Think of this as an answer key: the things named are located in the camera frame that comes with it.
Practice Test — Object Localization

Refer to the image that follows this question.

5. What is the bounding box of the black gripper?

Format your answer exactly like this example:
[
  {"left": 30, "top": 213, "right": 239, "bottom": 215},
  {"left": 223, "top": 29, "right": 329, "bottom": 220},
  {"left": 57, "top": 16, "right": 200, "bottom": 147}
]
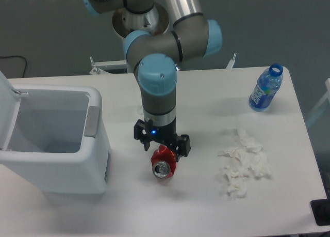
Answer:
[{"left": 134, "top": 118, "right": 191, "bottom": 162}]

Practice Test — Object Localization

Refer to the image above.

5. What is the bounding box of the crushed red soda can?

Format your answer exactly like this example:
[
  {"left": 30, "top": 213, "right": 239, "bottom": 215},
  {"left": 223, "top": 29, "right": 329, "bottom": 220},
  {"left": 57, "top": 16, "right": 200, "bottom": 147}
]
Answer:
[{"left": 151, "top": 145, "right": 177, "bottom": 179}]

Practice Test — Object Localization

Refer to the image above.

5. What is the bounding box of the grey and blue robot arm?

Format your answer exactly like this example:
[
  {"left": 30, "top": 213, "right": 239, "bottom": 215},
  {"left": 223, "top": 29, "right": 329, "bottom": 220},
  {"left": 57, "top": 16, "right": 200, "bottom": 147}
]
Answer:
[{"left": 83, "top": 0, "right": 222, "bottom": 161}]

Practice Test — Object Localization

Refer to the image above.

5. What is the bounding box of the white bottle cap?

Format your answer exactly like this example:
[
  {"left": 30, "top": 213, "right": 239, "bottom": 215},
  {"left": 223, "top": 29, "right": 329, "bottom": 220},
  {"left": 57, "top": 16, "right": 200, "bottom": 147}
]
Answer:
[{"left": 137, "top": 107, "right": 143, "bottom": 115}]

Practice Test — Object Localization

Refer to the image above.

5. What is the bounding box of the crumpled white tissue paper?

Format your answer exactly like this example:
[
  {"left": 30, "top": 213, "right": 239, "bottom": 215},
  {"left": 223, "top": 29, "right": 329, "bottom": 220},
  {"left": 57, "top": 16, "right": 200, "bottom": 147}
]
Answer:
[{"left": 218, "top": 129, "right": 272, "bottom": 199}]

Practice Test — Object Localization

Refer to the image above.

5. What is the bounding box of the white trash bin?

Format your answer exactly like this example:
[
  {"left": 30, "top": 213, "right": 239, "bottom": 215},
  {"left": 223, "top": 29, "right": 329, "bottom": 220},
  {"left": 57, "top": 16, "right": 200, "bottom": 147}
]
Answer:
[{"left": 1, "top": 85, "right": 110, "bottom": 194}]

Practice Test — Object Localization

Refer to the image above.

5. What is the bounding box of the blue plastic water bottle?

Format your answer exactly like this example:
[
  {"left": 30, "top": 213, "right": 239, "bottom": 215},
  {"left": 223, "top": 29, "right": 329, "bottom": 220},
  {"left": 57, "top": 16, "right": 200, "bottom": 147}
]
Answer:
[{"left": 249, "top": 63, "right": 283, "bottom": 112}]

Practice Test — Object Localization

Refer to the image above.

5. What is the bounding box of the white trash bin lid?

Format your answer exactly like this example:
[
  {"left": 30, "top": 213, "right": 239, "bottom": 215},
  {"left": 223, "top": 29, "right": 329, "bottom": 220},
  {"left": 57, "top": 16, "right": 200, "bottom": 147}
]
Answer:
[{"left": 1, "top": 72, "right": 28, "bottom": 150}]

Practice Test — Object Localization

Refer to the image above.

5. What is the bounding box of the black device at edge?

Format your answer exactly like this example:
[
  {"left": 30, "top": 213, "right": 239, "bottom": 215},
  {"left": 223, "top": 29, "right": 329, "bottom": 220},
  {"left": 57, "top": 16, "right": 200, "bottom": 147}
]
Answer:
[{"left": 310, "top": 199, "right": 329, "bottom": 226}]

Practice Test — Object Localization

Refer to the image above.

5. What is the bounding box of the white furniture at right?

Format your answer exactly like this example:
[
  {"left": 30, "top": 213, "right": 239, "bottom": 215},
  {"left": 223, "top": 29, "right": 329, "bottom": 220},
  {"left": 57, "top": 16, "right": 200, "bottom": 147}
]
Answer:
[{"left": 305, "top": 78, "right": 329, "bottom": 129}]

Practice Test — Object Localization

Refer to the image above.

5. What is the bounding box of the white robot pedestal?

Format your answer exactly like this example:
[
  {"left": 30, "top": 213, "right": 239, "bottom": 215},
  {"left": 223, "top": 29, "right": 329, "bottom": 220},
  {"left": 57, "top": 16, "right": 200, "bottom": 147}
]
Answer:
[{"left": 111, "top": 2, "right": 171, "bottom": 73}]

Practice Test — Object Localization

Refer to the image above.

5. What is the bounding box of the black floor cable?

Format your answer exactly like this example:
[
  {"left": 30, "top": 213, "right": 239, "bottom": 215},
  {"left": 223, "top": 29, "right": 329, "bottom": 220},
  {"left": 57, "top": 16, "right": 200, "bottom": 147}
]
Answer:
[{"left": 0, "top": 55, "right": 28, "bottom": 77}]

